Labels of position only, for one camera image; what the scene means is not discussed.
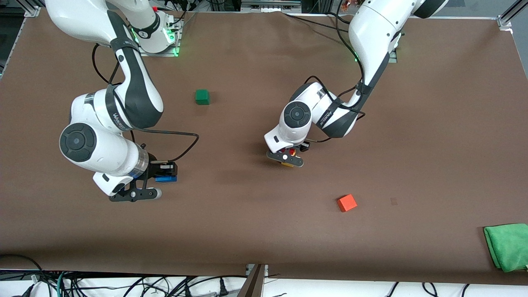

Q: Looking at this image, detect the orange block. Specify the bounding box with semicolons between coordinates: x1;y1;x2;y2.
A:
337;194;358;212

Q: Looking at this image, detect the green cloth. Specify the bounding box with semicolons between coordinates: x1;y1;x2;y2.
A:
483;223;528;273

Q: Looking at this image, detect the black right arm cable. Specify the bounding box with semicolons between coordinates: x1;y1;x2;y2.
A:
92;43;200;163

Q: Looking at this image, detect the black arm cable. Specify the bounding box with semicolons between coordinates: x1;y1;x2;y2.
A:
304;0;366;144
92;43;200;163

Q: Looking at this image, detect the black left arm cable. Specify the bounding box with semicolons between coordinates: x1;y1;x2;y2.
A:
304;0;366;144

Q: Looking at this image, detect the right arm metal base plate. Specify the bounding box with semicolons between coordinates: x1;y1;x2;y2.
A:
138;19;182;57

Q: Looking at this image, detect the thin black cable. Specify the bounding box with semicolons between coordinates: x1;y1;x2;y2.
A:
283;12;351;33

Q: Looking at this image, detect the aluminium post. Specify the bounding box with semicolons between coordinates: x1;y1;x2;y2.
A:
237;264;269;297

